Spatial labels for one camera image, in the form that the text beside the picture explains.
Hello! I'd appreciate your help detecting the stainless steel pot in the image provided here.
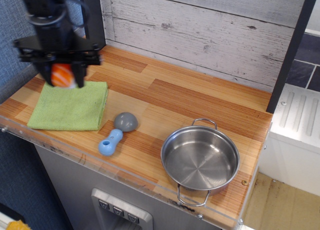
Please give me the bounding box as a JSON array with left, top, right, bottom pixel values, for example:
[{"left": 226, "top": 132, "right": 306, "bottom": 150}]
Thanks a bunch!
[{"left": 160, "top": 119, "right": 240, "bottom": 207}]

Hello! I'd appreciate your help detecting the yellow black object at corner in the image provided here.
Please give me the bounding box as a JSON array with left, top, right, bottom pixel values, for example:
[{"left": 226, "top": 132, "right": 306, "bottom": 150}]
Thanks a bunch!
[{"left": 0, "top": 215, "right": 31, "bottom": 230}]

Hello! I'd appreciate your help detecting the orange white salmon sushi toy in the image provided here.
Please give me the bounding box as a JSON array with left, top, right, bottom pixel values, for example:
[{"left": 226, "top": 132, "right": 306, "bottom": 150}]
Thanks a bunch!
[{"left": 50, "top": 64, "right": 76, "bottom": 89}]

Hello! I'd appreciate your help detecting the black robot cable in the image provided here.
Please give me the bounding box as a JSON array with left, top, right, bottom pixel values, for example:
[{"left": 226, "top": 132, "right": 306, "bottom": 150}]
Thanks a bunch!
[{"left": 63, "top": 0, "right": 91, "bottom": 30}]

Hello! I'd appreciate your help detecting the green folded cloth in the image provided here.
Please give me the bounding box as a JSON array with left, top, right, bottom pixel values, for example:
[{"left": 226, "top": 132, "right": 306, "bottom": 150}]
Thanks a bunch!
[{"left": 27, "top": 81, "right": 108, "bottom": 131}]

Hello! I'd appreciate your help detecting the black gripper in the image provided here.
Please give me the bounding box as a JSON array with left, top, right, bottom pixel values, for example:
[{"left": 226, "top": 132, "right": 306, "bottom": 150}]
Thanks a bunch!
[{"left": 13, "top": 26, "right": 101, "bottom": 88}]

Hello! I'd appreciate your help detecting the dark right frame post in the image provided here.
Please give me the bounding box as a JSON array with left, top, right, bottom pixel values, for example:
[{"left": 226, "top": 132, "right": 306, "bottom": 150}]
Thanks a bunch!
[{"left": 266, "top": 0, "right": 317, "bottom": 114}]

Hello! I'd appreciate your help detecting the white ribbed appliance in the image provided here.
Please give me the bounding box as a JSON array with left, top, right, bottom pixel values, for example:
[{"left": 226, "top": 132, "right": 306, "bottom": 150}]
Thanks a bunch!
[{"left": 258, "top": 84, "right": 320, "bottom": 195}]

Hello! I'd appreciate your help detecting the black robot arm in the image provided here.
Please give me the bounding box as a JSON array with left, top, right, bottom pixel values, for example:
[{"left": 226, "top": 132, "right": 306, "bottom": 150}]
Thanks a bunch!
[{"left": 13, "top": 0, "right": 101, "bottom": 88}]

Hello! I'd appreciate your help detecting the blue grey toy scoop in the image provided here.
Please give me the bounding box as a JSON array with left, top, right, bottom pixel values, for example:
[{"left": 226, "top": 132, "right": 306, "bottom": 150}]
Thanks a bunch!
[{"left": 98, "top": 112, "right": 138, "bottom": 156}]

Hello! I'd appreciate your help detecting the clear acrylic table edge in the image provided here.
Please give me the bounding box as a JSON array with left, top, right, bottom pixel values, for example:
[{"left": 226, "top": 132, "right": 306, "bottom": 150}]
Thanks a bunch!
[{"left": 0, "top": 117, "right": 244, "bottom": 229}]

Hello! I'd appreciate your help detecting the dark frame post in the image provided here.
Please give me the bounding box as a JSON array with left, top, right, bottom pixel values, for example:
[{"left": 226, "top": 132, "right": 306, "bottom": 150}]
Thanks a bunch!
[
  {"left": 81, "top": 0, "right": 106, "bottom": 50},
  {"left": 266, "top": 0, "right": 317, "bottom": 114}
]

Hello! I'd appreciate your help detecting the silver control panel with buttons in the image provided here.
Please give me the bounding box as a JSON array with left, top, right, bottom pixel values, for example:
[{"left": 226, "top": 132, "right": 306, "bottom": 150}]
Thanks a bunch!
[{"left": 91, "top": 188, "right": 154, "bottom": 229}]

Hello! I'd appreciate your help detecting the dark left frame post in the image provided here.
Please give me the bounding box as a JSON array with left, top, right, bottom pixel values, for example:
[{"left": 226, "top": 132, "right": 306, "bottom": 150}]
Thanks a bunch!
[{"left": 81, "top": 0, "right": 106, "bottom": 50}]

